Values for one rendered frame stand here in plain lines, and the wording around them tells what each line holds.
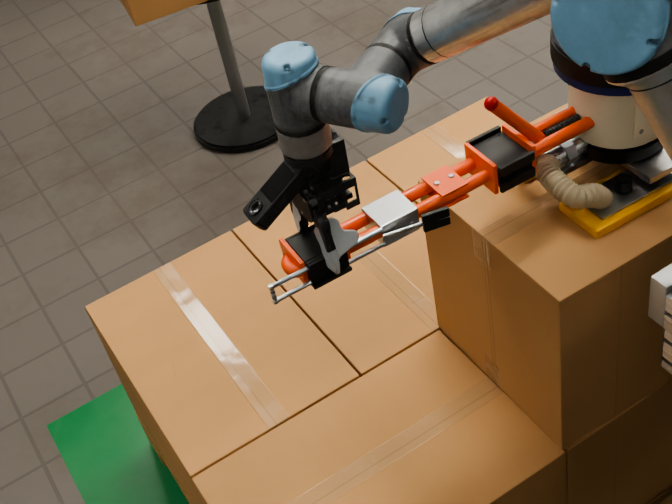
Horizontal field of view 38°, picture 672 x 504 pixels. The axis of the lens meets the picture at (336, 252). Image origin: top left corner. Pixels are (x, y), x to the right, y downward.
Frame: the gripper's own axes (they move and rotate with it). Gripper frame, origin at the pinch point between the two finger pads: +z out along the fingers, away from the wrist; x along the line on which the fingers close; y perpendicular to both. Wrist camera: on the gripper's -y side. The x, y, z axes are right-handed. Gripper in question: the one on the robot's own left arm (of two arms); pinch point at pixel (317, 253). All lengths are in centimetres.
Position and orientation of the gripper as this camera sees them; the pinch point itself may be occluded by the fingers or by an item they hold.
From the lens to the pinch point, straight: 151.7
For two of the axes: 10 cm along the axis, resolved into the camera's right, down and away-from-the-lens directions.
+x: -4.9, -5.4, 6.8
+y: 8.6, -4.4, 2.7
